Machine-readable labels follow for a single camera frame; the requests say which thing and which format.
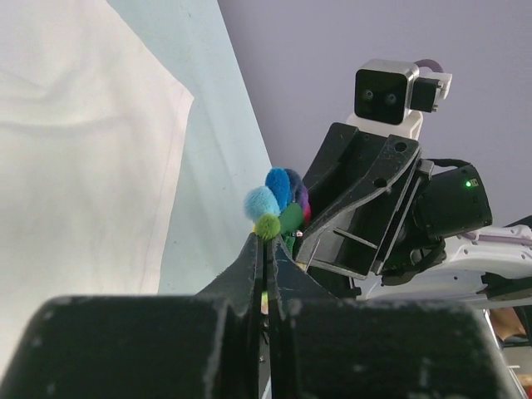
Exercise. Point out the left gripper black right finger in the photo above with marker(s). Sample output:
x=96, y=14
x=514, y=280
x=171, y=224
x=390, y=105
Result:
x=327, y=347

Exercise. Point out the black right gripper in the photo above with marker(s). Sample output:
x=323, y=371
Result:
x=371, y=211

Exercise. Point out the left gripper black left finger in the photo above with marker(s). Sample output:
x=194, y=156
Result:
x=200, y=346

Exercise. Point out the rainbow plush flower brooch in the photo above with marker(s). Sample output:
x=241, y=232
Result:
x=280, y=207

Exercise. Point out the white t-shirt with daisy print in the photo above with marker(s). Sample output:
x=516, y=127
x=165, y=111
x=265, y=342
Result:
x=92, y=134

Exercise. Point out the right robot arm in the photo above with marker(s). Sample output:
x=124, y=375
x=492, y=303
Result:
x=488, y=267

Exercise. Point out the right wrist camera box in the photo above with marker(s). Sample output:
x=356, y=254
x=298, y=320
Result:
x=392, y=97

